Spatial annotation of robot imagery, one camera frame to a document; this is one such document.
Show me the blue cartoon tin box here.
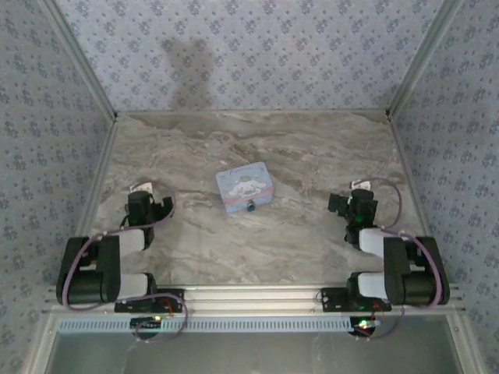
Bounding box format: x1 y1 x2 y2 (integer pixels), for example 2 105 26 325
215 162 274 214

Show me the grey metal panel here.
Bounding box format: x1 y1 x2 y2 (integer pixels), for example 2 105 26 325
50 330 465 374

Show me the aluminium table side rail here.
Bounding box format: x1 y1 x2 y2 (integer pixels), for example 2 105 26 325
62 116 120 288

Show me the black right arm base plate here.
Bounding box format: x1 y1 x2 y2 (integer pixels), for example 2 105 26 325
320 287 392 313

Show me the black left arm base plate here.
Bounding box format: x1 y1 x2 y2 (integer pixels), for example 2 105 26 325
113 287 186 314

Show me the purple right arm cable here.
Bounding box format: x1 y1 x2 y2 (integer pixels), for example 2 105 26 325
352 177 448 343

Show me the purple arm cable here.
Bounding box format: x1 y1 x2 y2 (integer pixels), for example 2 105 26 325
352 177 448 343
58 177 189 344

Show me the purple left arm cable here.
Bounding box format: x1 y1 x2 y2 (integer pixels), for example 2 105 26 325
58 177 189 344

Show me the aluminium slotted mounting rail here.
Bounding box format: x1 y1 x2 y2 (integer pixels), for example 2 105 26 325
41 283 468 317

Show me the aluminium table back rail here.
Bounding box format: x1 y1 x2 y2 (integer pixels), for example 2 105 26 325
116 109 391 117

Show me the grey slotted cable duct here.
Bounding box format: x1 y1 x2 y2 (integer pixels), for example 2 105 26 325
57 316 377 335

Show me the aluminium corner post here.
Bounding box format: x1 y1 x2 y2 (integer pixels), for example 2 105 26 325
385 0 465 120
41 0 119 120

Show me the aluminium frame leg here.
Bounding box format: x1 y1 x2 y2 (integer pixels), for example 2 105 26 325
23 311 60 374
447 311 487 374

